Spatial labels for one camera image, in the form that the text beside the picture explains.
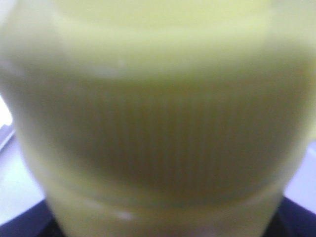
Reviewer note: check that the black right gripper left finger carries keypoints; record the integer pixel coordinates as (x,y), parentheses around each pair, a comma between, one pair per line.
(37,221)

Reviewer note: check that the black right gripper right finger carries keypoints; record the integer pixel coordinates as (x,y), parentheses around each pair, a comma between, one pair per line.
(292,220)

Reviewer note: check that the yellow squeeze bottle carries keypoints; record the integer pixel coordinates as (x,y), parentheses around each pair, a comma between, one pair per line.
(161,118)

